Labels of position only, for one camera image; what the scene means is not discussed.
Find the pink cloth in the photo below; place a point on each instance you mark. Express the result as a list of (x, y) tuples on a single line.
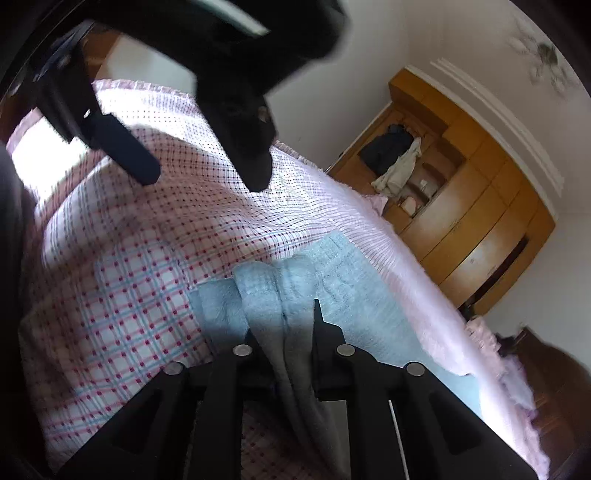
[(376, 203)]

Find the dark wooden headboard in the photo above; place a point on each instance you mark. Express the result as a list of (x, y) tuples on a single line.
[(563, 392)]

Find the white jacket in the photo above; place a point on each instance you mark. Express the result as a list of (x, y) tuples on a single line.
[(399, 173)]

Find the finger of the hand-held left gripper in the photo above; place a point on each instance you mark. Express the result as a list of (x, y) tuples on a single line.
[(129, 150), (247, 138)]

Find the wooden wardrobe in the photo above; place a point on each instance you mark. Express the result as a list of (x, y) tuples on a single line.
[(485, 221)]

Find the pink checked bedspread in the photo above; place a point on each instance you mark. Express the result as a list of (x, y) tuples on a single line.
[(138, 254)]

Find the black jacket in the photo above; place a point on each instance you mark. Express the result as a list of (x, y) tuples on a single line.
[(385, 150)]

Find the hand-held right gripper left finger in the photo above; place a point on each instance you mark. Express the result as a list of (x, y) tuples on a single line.
[(231, 371)]

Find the light blue towel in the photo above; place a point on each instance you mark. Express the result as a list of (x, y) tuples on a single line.
[(355, 277)]

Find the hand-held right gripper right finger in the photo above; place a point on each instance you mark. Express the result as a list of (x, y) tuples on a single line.
[(324, 353)]

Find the pink crumpled clothes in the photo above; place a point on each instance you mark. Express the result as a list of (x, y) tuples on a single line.
[(482, 337)]

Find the flower ceiling lamp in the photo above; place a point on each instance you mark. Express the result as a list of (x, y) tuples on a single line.
[(545, 55)]

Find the beige box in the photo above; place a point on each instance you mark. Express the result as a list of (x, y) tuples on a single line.
[(408, 205)]

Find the purple frilled pillow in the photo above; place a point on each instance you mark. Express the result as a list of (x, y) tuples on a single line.
[(519, 385)]

